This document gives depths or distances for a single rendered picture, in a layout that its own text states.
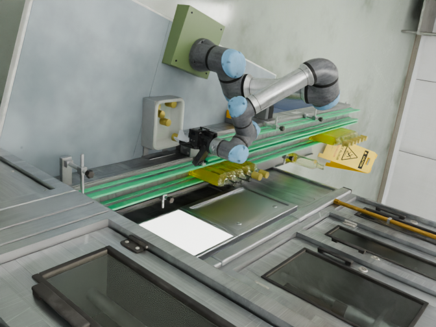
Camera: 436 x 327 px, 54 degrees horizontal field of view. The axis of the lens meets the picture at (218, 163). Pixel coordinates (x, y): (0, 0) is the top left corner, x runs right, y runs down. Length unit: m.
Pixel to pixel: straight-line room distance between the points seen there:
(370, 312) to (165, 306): 0.92
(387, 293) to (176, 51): 1.29
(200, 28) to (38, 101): 0.80
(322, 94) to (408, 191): 6.27
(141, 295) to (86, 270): 0.13
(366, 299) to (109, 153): 1.16
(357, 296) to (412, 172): 6.36
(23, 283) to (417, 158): 7.32
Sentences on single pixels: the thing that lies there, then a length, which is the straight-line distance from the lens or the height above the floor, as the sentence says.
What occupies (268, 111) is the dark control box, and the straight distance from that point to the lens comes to 2.60.
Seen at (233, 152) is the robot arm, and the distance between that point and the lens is 1.68.
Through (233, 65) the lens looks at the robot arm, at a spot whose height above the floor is 1.04.
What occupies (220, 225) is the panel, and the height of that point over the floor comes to 1.22.
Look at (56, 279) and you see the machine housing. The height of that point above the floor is 1.55.
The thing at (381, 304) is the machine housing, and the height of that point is 1.89.
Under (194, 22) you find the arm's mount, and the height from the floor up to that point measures 0.82.
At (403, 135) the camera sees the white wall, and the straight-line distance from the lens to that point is 7.86.
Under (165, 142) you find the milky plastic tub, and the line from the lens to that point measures 2.03.
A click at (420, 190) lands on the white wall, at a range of 7.96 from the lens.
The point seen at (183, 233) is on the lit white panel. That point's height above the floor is 1.17.
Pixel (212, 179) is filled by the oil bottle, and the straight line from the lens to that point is 1.98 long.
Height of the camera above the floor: 2.20
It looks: 36 degrees down
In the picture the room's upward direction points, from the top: 110 degrees clockwise
